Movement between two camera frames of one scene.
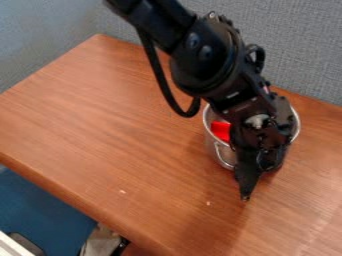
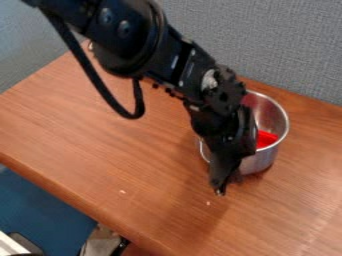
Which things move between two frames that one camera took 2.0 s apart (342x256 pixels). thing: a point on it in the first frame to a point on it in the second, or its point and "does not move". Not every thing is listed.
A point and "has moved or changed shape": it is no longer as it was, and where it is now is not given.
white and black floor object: (16, 245) does not move
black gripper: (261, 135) to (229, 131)
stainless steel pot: (223, 149) has moved or changed shape
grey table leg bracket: (104, 243) does not move
